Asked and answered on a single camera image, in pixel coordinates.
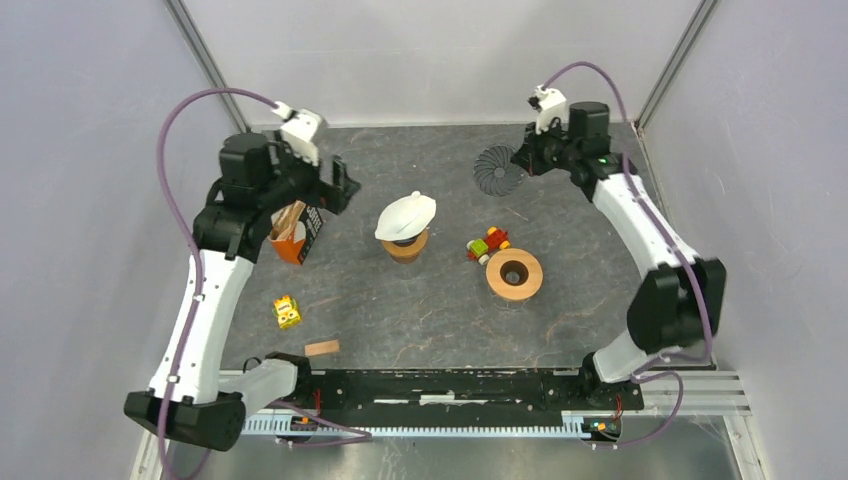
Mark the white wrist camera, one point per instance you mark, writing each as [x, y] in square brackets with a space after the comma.
[300, 129]
[550, 106]

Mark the red toy brick car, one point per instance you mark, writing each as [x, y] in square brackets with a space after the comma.
[480, 250]

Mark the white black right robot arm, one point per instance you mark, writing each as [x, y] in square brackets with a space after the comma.
[678, 303]

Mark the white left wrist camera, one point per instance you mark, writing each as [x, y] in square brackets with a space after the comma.
[300, 129]

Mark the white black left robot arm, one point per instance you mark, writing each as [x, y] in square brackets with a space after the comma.
[185, 401]

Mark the white paper coffee filter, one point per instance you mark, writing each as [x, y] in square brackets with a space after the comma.
[406, 217]

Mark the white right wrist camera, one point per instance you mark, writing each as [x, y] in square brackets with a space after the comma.
[550, 106]

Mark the small wooden rectangular block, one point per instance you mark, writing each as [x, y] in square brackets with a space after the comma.
[328, 347]

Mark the wooden ring dripper stand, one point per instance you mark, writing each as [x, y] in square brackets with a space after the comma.
[407, 251]

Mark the yellow green toy cube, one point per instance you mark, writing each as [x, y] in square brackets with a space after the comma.
[287, 312]

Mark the grey ribbed coffee dripper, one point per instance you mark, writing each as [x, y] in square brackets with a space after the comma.
[494, 172]

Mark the orange black coffee filter box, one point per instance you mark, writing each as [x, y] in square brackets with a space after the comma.
[295, 228]

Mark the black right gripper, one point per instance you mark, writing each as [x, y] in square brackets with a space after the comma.
[527, 155]

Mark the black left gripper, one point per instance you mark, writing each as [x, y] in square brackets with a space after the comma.
[332, 196]

